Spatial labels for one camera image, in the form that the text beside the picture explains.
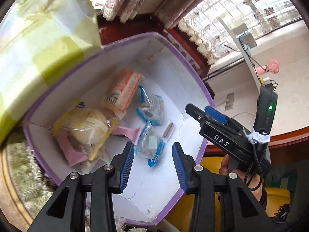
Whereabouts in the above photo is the blue clear snack packet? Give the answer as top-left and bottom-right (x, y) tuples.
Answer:
(136, 85), (165, 126)
(135, 121), (166, 168)

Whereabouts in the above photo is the orange cracker packet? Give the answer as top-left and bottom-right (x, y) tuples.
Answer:
(101, 68), (143, 119)

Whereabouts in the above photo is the blue clear snack packet upper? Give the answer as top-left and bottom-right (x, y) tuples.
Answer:
(136, 85), (165, 126)

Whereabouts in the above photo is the yellow wrapped round bread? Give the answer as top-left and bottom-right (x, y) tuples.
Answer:
(52, 102), (117, 163)

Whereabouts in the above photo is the purple white octagonal box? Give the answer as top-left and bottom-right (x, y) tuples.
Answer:
(22, 31), (215, 227)

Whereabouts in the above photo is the blue clear snack packet lower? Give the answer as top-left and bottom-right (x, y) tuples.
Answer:
(135, 121), (166, 168)

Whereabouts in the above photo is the pink snack wrapper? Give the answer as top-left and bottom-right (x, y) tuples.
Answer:
(54, 126), (142, 166)

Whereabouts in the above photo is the person's right hand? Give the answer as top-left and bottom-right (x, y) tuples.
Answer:
(219, 153), (268, 207)

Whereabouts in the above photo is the small clear biscuit stick packet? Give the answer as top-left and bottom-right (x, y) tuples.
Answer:
(162, 121), (175, 139)

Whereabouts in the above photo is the pink handheld fan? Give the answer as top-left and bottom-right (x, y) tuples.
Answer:
(255, 59), (280, 75)

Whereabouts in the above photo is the green checkered plastic tablecloth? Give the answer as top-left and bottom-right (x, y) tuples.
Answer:
(1, 0), (101, 139)

